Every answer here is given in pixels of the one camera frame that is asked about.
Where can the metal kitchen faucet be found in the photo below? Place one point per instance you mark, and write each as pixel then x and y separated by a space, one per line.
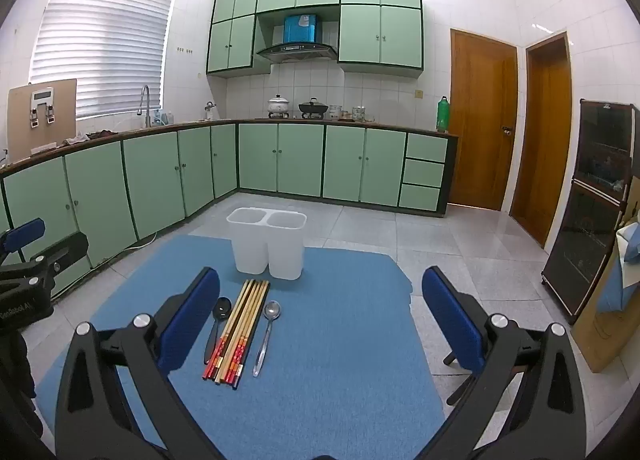
pixel 145 104

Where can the green bottle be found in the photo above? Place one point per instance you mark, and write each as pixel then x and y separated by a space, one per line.
pixel 442 114

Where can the black range hood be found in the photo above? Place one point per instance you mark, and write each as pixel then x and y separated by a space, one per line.
pixel 295 52

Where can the white window blind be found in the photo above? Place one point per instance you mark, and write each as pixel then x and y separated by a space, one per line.
pixel 100 39

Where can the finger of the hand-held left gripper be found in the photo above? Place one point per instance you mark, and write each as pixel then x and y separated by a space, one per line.
pixel 25 231
pixel 65 249

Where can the blue mat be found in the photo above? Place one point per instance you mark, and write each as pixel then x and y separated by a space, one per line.
pixel 325 365

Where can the black glass-front cabinet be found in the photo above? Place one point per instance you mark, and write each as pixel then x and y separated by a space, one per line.
pixel 585 220

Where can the light blue cloth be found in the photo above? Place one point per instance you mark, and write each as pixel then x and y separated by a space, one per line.
pixel 612 290

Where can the green wall cabinets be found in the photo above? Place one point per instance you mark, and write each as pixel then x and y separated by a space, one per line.
pixel 380 34

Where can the plain wooden door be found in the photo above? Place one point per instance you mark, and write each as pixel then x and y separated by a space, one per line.
pixel 542 139

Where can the blue-filmed hood chimney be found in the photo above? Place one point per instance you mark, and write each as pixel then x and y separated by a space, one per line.
pixel 301 28

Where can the bundle of wooden chopsticks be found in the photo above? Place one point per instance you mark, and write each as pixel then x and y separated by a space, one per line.
pixel 240 335

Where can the black wok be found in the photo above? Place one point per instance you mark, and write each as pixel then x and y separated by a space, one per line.
pixel 314 108

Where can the dark rag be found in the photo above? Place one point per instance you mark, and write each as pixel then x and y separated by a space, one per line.
pixel 95 136

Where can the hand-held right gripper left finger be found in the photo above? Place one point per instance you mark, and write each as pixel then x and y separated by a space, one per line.
pixel 192 320

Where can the cardboard box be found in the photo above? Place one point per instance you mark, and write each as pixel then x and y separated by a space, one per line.
pixel 600 340

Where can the black spoon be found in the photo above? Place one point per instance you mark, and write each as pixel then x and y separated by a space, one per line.
pixel 221 309

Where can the green base cabinets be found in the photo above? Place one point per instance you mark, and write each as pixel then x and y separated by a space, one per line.
pixel 300 159

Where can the white cooking pot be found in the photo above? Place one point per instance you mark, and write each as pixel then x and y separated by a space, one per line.
pixel 278 105

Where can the cardboard board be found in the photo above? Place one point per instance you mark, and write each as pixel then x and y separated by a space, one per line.
pixel 65 109

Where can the white clip fixture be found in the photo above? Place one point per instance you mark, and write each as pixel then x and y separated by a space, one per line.
pixel 42 95

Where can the metal container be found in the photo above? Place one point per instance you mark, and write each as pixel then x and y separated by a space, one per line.
pixel 336 112

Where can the glass jar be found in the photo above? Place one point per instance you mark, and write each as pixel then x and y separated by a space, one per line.
pixel 358 113

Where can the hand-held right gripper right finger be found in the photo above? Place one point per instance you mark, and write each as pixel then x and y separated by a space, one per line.
pixel 452 320

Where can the white plastic utensil holder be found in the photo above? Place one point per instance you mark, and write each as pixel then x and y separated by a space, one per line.
pixel 260 250

